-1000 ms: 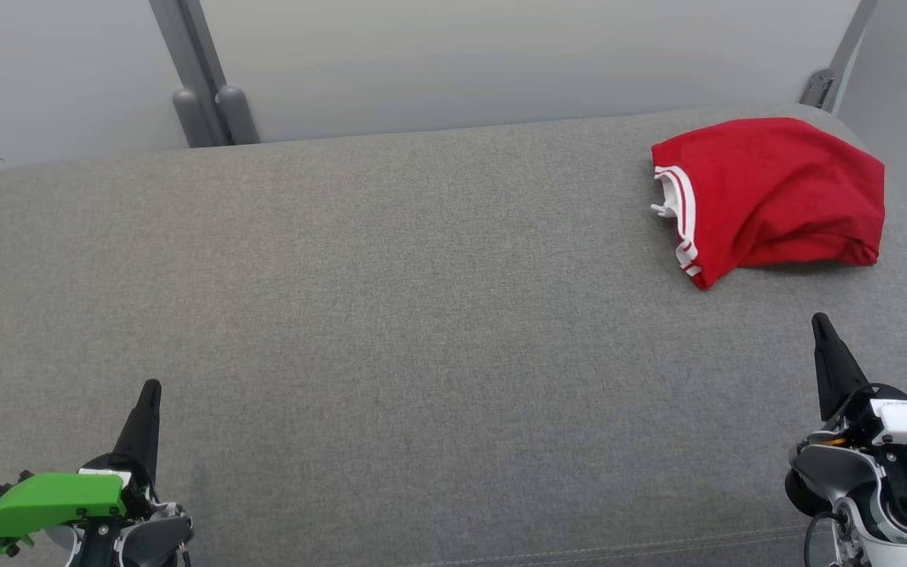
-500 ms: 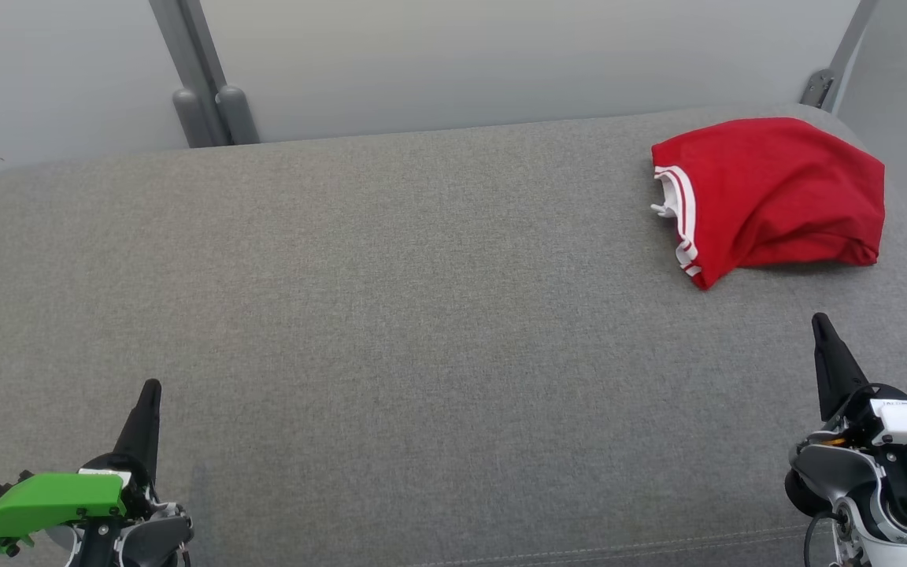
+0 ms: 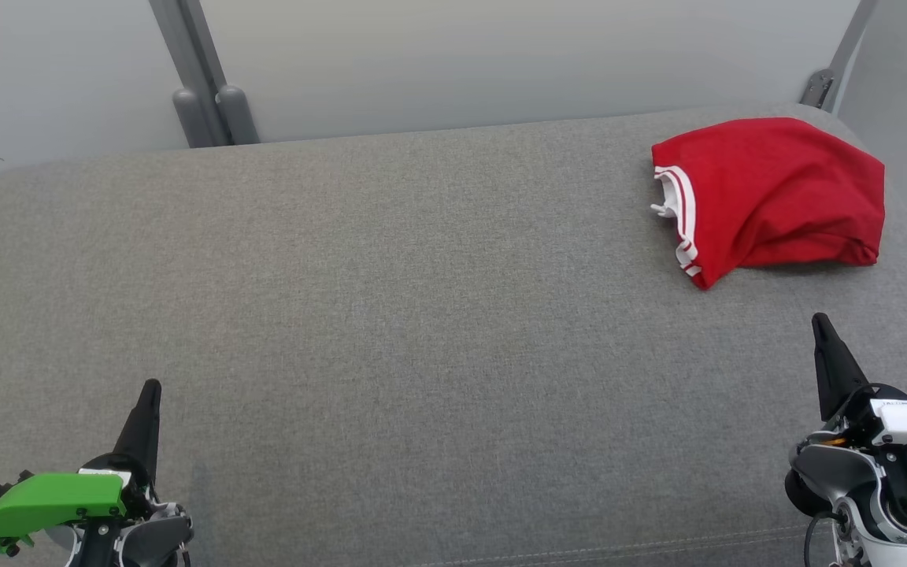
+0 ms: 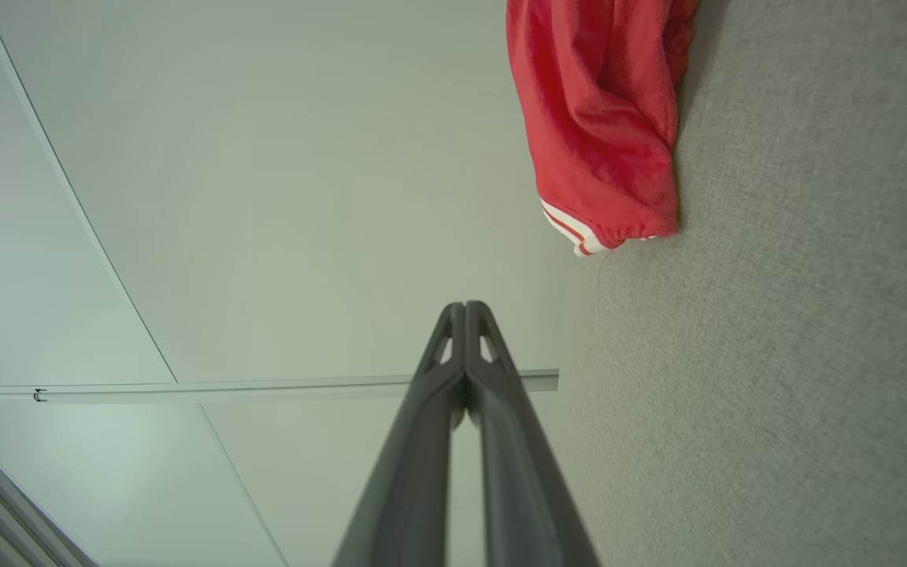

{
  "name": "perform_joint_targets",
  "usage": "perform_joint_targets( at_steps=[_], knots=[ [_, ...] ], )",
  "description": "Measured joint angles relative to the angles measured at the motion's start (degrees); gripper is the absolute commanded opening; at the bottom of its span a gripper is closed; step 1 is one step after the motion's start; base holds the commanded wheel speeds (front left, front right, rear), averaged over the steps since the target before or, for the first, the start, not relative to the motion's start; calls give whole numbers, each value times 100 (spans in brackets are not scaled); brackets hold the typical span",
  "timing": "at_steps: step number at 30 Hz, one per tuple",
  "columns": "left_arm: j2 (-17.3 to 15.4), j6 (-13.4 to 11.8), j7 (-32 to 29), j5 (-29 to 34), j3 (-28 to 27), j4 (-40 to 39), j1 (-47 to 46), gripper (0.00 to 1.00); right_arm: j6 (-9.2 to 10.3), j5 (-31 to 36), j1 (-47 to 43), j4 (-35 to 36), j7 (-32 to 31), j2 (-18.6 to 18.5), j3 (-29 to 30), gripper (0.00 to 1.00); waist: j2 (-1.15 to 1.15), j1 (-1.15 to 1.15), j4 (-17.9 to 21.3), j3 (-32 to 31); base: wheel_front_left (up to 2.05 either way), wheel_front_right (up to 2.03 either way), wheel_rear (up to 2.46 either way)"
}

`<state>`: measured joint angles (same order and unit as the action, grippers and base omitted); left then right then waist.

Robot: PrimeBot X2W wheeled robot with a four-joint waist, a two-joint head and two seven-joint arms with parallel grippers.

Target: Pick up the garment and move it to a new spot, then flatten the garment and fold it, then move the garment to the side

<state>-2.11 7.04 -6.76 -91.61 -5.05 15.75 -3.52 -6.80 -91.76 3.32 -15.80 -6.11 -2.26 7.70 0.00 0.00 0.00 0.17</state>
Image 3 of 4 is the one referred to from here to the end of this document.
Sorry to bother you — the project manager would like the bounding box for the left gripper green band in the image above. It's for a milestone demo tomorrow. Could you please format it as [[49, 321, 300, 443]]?
[[0, 380, 163, 567]]

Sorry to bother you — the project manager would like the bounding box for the red jersey with white sleeves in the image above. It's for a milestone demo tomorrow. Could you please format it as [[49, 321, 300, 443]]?
[[650, 117, 887, 291]]

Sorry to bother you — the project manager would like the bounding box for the grey frame post with round feet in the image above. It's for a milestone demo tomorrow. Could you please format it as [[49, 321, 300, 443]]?
[[148, 0, 261, 149]]

